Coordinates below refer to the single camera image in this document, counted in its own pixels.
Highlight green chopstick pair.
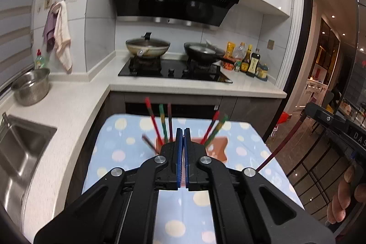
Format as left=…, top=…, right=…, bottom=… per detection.
left=159, top=104, right=169, bottom=144

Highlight dark maroon chopstick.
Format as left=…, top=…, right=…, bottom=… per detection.
left=167, top=103, right=173, bottom=142
left=141, top=134, right=157, bottom=153

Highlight red chopstick group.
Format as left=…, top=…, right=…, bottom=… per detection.
left=200, top=110, right=220, bottom=145

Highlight green chopstick group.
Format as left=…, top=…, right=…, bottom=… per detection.
left=204, top=115, right=228, bottom=147

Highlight red chopstick pair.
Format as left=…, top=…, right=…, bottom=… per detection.
left=145, top=97, right=163, bottom=145

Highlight purple chopstick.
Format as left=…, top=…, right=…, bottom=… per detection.
left=256, top=115, right=307, bottom=172

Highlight right hand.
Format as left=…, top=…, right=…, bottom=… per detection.
left=327, top=165, right=355, bottom=224

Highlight pink perforated utensil holder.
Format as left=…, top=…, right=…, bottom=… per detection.
left=153, top=136, right=228, bottom=163

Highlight blue polka dot tablecloth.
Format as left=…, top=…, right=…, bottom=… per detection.
left=81, top=113, right=306, bottom=244

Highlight black gas stove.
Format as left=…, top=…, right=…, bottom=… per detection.
left=118, top=56, right=233, bottom=84

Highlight red bag on floor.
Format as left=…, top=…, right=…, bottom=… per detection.
left=276, top=111, right=290, bottom=126

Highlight red instant noodle cup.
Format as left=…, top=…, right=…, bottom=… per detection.
left=221, top=58, right=235, bottom=71

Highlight black wok with lid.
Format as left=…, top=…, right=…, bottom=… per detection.
left=184, top=42, right=234, bottom=66

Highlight small green lid jar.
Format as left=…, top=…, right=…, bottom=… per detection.
left=234, top=61, right=241, bottom=72

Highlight brown sauce bottle yellow cap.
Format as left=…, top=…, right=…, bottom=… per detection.
left=240, top=44, right=253, bottom=73

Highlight beige wok with lid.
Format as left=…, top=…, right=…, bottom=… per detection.
left=125, top=32, right=171, bottom=58

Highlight clear oil bottle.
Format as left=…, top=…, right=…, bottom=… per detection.
left=233, top=42, right=246, bottom=63

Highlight small jars on tray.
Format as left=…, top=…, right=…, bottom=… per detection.
left=255, top=64, right=269, bottom=82

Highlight dark soy sauce bottle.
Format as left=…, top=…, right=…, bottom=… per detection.
left=246, top=48, right=261, bottom=77

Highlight pink hanging towel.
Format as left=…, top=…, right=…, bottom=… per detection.
left=53, top=1, right=73, bottom=73

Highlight stainless steel pot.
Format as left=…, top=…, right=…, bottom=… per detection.
left=11, top=68, right=50, bottom=107

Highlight stainless steel sink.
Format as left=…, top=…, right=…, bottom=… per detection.
left=0, top=115, right=57, bottom=228

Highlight green dish soap bottle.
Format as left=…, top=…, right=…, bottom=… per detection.
left=35, top=49, right=46, bottom=69

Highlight purple hanging cloth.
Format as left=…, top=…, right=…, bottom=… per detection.
left=43, top=3, right=58, bottom=53

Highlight soap dispenser pump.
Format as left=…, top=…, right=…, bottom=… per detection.
left=2, top=113, right=10, bottom=127

